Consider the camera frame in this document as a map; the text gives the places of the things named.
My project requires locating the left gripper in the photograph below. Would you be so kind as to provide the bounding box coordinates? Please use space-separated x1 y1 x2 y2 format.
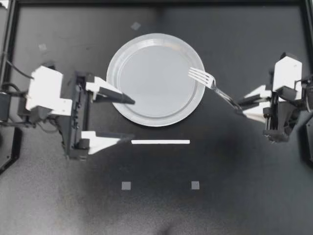
62 70 136 160

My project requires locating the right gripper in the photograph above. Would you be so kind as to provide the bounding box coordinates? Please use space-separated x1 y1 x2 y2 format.
236 84 302 143

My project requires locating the silver metal fork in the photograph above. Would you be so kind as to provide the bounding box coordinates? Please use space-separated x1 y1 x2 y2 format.
187 67 245 116

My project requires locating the grey round plate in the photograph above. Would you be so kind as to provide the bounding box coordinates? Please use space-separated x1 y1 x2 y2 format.
106 32 206 127

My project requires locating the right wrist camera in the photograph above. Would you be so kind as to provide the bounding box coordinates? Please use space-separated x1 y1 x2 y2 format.
271 51 303 100

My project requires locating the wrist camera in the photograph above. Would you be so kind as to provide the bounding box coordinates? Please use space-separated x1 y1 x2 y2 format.
271 51 303 100
25 65 73 116

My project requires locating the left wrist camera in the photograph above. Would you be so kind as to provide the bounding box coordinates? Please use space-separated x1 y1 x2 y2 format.
25 65 73 116

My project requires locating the black cable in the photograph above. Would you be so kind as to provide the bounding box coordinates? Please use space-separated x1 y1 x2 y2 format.
4 59 34 79

